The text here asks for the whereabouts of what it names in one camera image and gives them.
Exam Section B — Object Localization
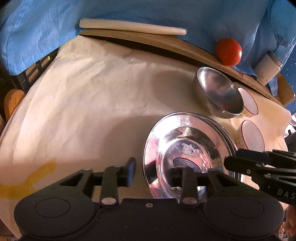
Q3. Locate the blue dotted tent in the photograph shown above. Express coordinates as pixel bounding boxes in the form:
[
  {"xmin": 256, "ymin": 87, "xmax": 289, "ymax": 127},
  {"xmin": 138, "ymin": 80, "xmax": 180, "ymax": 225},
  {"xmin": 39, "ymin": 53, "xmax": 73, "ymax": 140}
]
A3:
[{"xmin": 283, "ymin": 39, "xmax": 296, "ymax": 115}]

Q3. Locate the wooden shelf tray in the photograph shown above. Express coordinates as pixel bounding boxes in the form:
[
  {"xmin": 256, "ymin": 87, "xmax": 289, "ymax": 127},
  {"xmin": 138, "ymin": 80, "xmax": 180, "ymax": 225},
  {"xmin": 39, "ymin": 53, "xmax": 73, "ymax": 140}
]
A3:
[{"xmin": 80, "ymin": 29, "xmax": 295, "ymax": 106}]

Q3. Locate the red tomato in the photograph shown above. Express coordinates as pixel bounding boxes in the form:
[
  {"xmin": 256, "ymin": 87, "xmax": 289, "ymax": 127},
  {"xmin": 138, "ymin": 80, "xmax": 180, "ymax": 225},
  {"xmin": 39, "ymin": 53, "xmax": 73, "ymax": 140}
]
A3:
[{"xmin": 214, "ymin": 38, "xmax": 242, "ymax": 66}]

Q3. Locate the cream paper table cover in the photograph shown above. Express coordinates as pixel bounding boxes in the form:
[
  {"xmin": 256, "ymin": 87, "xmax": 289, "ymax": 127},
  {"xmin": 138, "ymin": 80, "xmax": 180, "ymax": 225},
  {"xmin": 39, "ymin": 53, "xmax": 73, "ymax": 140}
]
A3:
[{"xmin": 1, "ymin": 36, "xmax": 291, "ymax": 240}]

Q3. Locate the deep steel bowl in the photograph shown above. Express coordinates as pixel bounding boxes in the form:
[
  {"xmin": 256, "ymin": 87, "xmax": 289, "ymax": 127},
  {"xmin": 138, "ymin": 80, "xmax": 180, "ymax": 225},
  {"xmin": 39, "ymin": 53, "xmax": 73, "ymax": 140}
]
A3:
[{"xmin": 193, "ymin": 67, "xmax": 244, "ymax": 118}]

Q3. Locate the white rolling pin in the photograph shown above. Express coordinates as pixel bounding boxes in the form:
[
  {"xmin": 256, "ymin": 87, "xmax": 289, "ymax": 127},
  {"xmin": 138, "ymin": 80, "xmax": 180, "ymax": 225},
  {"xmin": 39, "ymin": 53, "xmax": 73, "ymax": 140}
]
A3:
[{"xmin": 79, "ymin": 19, "xmax": 187, "ymax": 36}]

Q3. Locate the large steel plate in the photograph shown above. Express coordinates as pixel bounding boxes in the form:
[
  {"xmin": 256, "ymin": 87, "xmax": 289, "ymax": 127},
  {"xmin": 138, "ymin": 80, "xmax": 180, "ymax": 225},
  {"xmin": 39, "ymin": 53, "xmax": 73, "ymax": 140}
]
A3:
[{"xmin": 196, "ymin": 114, "xmax": 241, "ymax": 181}]

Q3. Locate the white ceramic bowl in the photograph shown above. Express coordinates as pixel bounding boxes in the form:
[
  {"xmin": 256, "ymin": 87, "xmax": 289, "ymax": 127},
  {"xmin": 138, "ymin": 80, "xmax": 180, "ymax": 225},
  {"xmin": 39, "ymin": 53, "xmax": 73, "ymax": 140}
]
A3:
[
  {"xmin": 238, "ymin": 87, "xmax": 259, "ymax": 118},
  {"xmin": 235, "ymin": 120, "xmax": 265, "ymax": 152}
]

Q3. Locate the black plastic crate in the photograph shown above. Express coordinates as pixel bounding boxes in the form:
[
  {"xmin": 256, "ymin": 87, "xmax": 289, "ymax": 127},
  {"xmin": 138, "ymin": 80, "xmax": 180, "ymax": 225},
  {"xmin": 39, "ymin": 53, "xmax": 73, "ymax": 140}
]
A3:
[{"xmin": 11, "ymin": 48, "xmax": 59, "ymax": 93}]

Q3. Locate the dark steel plate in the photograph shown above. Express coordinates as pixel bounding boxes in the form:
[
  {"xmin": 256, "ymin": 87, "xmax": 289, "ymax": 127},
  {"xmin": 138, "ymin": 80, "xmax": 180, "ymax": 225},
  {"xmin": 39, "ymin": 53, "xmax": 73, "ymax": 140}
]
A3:
[{"xmin": 141, "ymin": 112, "xmax": 234, "ymax": 201}]

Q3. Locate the light blue hanging coat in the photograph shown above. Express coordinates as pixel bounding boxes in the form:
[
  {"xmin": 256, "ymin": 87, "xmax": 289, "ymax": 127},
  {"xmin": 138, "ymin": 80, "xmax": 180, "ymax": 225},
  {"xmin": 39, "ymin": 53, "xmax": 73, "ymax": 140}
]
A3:
[{"xmin": 0, "ymin": 0, "xmax": 296, "ymax": 96}]

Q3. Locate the white thermos cup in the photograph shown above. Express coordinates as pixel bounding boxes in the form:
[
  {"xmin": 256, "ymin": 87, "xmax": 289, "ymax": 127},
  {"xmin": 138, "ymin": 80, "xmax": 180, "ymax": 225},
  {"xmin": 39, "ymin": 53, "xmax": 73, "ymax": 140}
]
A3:
[{"xmin": 254, "ymin": 51, "xmax": 283, "ymax": 86}]

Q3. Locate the person's right hand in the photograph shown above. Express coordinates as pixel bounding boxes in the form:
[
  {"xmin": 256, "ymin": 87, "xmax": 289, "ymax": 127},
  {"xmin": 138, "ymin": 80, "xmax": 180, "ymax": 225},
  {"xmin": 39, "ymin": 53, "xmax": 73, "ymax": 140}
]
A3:
[{"xmin": 284, "ymin": 205, "xmax": 296, "ymax": 237}]

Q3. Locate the orange round object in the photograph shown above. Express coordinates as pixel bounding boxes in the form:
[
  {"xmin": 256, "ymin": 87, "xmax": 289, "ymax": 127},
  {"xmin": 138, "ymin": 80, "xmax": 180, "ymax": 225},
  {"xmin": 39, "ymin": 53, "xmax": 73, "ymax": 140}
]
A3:
[{"xmin": 4, "ymin": 89, "xmax": 25, "ymax": 121}]

